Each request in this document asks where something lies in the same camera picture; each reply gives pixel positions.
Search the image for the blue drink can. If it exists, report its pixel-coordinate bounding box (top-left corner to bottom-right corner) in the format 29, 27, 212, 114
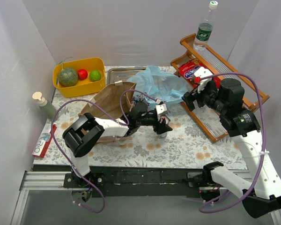
157, 117, 167, 138

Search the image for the light blue plastic bag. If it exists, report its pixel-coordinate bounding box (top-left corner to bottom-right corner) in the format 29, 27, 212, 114
128, 66, 191, 106

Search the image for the red snack packet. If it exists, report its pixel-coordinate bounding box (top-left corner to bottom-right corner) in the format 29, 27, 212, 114
178, 58, 222, 89

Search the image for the brown burlap tote bag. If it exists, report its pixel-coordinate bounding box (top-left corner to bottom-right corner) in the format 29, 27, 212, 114
78, 81, 136, 145

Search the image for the green lime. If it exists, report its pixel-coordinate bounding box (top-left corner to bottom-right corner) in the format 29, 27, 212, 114
89, 70, 102, 82

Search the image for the red apple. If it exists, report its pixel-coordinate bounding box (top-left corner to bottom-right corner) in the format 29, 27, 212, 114
77, 69, 89, 80

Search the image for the clear plastic water bottle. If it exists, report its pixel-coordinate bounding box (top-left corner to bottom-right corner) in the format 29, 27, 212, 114
193, 0, 218, 51

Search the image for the green melon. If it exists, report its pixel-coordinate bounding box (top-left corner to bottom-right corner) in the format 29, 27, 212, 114
58, 57, 79, 87

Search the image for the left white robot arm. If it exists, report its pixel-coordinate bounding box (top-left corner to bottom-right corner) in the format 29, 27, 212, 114
62, 100, 172, 188

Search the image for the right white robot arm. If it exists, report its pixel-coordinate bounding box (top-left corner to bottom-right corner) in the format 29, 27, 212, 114
182, 78, 281, 218

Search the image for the orange wooden rack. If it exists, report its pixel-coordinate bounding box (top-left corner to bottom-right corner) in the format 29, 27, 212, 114
170, 33, 270, 143

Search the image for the floral table mat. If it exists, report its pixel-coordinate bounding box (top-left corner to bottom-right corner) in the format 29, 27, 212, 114
33, 102, 247, 170

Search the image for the silver metal tray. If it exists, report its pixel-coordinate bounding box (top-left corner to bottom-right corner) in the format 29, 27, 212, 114
106, 67, 146, 85

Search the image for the yellow plastic basket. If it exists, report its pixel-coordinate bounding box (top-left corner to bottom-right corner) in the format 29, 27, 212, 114
52, 58, 106, 98

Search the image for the green pump bottle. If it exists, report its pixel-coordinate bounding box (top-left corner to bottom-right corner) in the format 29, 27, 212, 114
32, 91, 58, 121

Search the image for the white paper leaflet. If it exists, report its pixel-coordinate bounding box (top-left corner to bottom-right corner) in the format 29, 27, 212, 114
32, 123, 52, 158

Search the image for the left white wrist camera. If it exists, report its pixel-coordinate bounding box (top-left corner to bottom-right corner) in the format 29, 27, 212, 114
155, 99, 168, 118

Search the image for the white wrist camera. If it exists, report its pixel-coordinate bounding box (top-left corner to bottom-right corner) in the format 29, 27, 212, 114
155, 99, 168, 118
193, 67, 213, 93

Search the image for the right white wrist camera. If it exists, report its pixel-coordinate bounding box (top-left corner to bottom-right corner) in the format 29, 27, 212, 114
193, 67, 213, 93

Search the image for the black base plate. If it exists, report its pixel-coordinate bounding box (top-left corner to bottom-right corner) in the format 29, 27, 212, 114
63, 166, 232, 199

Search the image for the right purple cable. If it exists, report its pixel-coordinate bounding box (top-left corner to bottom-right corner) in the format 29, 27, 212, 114
196, 72, 267, 214

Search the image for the aluminium frame rail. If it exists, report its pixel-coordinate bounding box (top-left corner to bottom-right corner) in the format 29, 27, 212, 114
21, 167, 207, 190

